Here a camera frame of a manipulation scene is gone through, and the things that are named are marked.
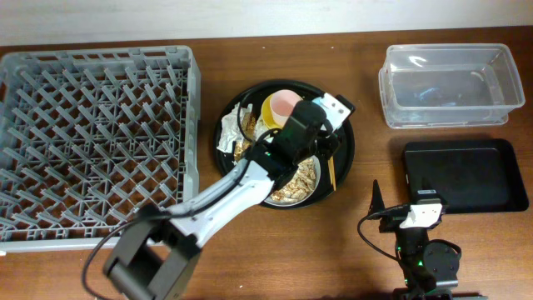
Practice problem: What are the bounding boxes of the round black serving tray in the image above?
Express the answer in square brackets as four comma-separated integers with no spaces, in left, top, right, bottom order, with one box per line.
[212,79,356,210]

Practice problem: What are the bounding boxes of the grey plastic dishwasher rack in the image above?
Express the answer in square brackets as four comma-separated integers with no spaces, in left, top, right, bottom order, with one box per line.
[1,46,202,254]

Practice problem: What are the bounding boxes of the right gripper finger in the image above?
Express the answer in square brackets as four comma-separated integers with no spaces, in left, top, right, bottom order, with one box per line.
[367,179,385,217]
[419,177,436,193]

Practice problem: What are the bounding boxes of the gold snack wrapper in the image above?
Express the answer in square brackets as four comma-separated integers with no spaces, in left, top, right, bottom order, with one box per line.
[234,112,257,162]

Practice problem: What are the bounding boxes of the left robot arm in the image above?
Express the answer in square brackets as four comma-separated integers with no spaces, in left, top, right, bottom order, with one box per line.
[102,93,355,300]

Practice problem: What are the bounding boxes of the grey plate with food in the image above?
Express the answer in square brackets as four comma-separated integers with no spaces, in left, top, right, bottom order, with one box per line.
[262,154,322,208]

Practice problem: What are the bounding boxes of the yellow plastic bowl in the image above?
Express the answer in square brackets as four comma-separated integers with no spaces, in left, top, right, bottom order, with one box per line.
[262,91,288,128]

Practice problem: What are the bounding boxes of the pink plastic cup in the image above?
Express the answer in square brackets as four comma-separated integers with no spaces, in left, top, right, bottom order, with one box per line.
[270,89,302,128]

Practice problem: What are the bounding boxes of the clear plastic bin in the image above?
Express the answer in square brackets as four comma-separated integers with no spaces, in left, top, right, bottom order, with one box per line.
[378,43,526,129]

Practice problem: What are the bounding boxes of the crumpled white tissue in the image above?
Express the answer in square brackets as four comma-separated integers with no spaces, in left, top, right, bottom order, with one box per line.
[253,117,269,141]
[217,104,244,153]

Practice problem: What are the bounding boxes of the black rectangular tray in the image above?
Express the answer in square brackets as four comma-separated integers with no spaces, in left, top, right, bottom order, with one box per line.
[403,138,530,214]

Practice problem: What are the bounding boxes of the crumpled white tissue left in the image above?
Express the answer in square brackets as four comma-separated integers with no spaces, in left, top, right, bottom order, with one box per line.
[217,104,244,153]

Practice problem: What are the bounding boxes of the crumpled white tissue right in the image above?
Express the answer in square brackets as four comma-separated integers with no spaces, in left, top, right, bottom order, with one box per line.
[253,117,269,141]

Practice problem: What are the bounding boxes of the rice and food scraps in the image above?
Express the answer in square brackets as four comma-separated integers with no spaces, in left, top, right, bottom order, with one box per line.
[269,156,317,203]

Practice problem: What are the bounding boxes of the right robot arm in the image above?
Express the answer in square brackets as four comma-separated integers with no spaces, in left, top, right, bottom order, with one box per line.
[362,181,461,299]

